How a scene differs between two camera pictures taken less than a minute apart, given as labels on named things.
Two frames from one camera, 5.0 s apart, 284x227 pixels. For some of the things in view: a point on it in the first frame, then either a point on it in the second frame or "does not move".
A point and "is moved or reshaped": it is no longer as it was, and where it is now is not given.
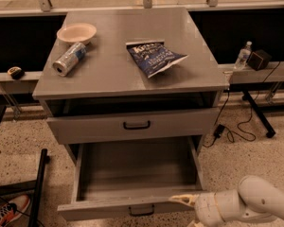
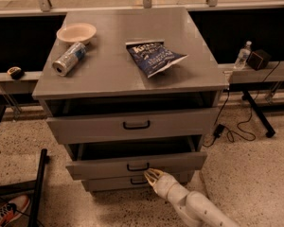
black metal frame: [37, 185] does not move
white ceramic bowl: [77, 33] does not move
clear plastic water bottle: [242, 58] does not move
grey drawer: [133, 182] is moved or reshaped
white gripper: [205, 206] -> [163, 183]
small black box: [258, 60] does not move
